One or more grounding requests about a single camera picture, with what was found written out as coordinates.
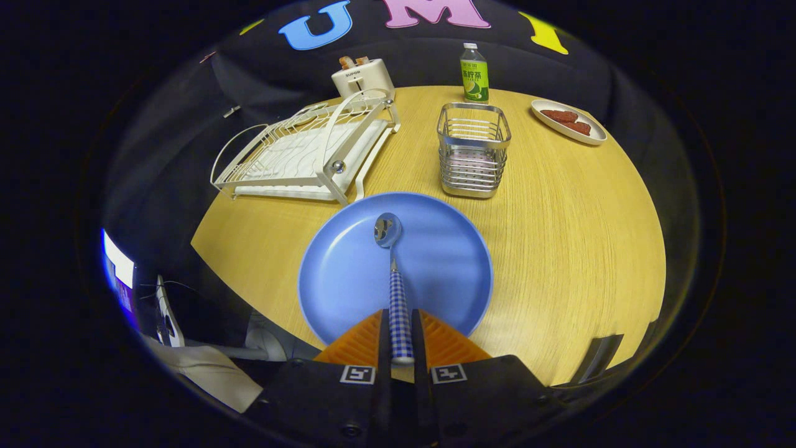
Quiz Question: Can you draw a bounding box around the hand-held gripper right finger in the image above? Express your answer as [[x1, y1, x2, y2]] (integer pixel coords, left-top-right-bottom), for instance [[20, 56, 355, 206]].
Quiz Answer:
[[412, 309, 560, 448]]

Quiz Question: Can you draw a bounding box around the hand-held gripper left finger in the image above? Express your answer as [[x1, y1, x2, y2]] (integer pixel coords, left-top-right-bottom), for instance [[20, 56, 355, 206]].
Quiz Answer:
[[258, 309, 391, 448]]

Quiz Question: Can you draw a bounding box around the checkered handle metal spoon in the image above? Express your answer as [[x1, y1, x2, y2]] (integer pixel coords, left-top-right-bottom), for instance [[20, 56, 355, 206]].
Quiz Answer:
[[373, 212, 416, 366]]

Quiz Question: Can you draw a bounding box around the blue plate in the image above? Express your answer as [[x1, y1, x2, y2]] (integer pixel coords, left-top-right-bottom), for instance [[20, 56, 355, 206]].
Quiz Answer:
[[297, 191, 494, 347]]

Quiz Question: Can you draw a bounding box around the metal wire basket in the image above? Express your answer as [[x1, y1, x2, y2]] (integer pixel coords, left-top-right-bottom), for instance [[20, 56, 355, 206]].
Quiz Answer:
[[436, 103, 512, 200]]

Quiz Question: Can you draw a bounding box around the white wire dish rack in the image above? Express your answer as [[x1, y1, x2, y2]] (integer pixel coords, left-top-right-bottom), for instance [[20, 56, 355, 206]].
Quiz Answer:
[[210, 89, 402, 207]]

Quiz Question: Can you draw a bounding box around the white oval plate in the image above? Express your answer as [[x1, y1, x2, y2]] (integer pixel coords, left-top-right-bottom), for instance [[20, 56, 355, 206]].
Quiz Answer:
[[530, 99, 608, 147]]

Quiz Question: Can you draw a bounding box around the white cloth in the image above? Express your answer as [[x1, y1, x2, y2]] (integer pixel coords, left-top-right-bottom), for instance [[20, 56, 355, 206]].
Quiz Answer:
[[143, 335, 265, 414]]

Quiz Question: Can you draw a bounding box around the dark grey chair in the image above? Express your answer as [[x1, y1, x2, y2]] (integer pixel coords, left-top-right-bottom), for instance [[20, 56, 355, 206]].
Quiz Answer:
[[567, 334, 625, 388]]

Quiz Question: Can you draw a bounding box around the lit monitor screen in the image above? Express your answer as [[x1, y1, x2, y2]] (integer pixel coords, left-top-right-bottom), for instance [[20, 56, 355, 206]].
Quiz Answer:
[[101, 228, 136, 327]]

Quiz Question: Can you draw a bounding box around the white toaster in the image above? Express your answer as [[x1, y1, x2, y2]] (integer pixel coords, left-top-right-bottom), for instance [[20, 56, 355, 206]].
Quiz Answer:
[[331, 57, 396, 101]]

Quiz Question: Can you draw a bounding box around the green label drink bottle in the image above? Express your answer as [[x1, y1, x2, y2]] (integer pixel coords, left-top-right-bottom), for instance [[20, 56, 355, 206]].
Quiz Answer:
[[460, 43, 490, 105]]

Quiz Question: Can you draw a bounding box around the white device with cables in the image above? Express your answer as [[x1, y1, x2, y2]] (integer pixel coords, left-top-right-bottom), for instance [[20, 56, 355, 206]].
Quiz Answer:
[[153, 274, 186, 348]]

